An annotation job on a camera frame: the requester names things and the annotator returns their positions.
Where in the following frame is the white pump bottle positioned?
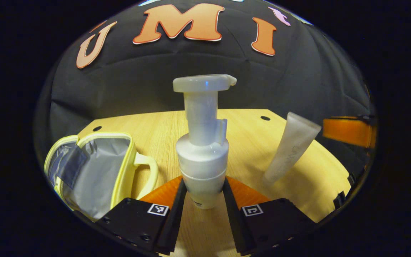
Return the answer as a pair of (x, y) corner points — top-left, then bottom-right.
(173, 74), (237, 209)

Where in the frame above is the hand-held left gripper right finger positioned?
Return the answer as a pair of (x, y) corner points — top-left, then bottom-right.
(223, 176), (317, 256)

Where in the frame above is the frosted white tube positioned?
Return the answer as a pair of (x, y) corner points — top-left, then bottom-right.
(263, 112), (322, 186)

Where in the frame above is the pale yellow suitcase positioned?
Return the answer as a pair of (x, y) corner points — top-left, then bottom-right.
(44, 132), (159, 222)

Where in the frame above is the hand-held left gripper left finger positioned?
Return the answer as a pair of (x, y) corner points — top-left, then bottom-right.
(96, 175), (188, 256)

